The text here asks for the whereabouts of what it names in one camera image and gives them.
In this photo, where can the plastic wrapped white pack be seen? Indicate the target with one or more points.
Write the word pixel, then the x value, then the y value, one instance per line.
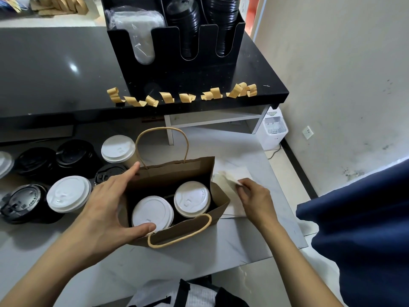
pixel 137 28

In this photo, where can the tan coffee cup white lid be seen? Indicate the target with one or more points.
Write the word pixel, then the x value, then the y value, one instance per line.
pixel 192 198

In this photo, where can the red banner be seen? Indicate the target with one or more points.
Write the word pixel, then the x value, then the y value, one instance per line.
pixel 252 12

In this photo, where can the person's right forearm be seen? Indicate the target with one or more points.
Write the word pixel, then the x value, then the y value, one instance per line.
pixel 297 265

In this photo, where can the stack of white paper sheets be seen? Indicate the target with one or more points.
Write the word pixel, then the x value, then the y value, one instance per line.
pixel 233 211

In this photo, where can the brown paper bag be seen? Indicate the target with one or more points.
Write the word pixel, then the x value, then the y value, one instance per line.
pixel 185 169

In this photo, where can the person's right hand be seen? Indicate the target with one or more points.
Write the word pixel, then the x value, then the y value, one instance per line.
pixel 259 204

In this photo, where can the person's left hand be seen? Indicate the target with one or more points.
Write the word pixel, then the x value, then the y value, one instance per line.
pixel 108 217

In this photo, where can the group of lidded coffee cups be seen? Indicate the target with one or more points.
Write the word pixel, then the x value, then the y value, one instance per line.
pixel 69 193

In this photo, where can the white small appliance on floor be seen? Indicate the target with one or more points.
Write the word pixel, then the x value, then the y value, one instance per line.
pixel 275 128

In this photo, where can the white wall socket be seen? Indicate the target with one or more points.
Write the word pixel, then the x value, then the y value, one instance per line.
pixel 307 132

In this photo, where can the black body harness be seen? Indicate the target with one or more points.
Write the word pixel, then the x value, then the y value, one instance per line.
pixel 223 297

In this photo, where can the row of tan tape strips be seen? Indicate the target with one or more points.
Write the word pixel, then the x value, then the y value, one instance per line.
pixel 167 97

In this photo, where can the black acrylic organizer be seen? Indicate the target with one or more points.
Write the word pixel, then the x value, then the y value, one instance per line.
pixel 185 73

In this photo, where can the person's white shirt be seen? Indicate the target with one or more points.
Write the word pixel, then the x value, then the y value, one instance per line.
pixel 153 292

